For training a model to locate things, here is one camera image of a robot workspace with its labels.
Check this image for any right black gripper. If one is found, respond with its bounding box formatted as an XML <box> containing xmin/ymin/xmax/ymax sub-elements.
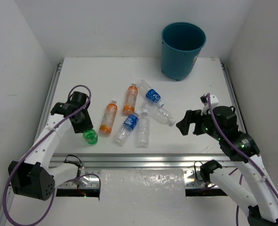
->
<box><xmin>176</xmin><ymin>106</ymin><xmax>222</xmax><ymax>140</ymax></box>

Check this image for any green plastic bottle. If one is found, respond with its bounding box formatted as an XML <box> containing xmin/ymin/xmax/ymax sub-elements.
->
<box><xmin>83</xmin><ymin>129</ymin><xmax>98</xmax><ymax>145</ymax></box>

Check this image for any orange bottle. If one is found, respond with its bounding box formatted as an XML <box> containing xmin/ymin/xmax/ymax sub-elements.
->
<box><xmin>99</xmin><ymin>100</ymin><xmax>118</xmax><ymax>136</ymax></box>
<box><xmin>123</xmin><ymin>83</ymin><xmax>138</xmax><ymax>115</ymax></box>

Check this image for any blue label bottle front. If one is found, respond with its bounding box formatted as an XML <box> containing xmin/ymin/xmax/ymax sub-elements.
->
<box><xmin>114</xmin><ymin>111</ymin><xmax>139</xmax><ymax>146</ymax></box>

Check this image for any blue label bottle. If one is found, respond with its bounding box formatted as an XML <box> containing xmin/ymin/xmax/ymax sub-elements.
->
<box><xmin>137</xmin><ymin>80</ymin><xmax>164</xmax><ymax>107</ymax></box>
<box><xmin>114</xmin><ymin>111</ymin><xmax>139</xmax><ymax>146</ymax></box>

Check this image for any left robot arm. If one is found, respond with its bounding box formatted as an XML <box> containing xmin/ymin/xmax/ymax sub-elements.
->
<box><xmin>8</xmin><ymin>91</ymin><xmax>93</xmax><ymax>201</ymax></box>

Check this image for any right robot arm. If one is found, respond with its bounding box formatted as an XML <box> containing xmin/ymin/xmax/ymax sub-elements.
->
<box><xmin>176</xmin><ymin>106</ymin><xmax>278</xmax><ymax>226</ymax></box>

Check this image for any teal plastic bin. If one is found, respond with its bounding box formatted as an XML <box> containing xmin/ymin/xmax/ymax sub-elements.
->
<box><xmin>161</xmin><ymin>22</ymin><xmax>206</xmax><ymax>81</ymax></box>

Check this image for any clear bottle diagonal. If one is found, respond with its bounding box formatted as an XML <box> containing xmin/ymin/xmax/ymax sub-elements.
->
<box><xmin>141</xmin><ymin>101</ymin><xmax>176</xmax><ymax>126</ymax></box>

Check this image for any blue label bottle back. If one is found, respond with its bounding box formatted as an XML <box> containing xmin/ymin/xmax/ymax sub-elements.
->
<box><xmin>137</xmin><ymin>80</ymin><xmax>164</xmax><ymax>107</ymax></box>

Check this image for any clear bottle upright front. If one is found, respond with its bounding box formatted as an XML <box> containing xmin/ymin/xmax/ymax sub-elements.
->
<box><xmin>135</xmin><ymin>109</ymin><xmax>150</xmax><ymax>148</ymax></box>

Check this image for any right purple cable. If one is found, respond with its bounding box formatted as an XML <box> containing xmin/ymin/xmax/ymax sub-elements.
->
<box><xmin>206</xmin><ymin>93</ymin><xmax>278</xmax><ymax>226</ymax></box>

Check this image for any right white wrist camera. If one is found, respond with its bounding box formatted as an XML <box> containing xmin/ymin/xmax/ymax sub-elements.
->
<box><xmin>200</xmin><ymin>93</ymin><xmax>219</xmax><ymax>115</ymax></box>

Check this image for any aluminium frame rail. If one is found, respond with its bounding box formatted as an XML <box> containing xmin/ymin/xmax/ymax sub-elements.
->
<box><xmin>8</xmin><ymin>57</ymin><xmax>247</xmax><ymax>226</ymax></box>

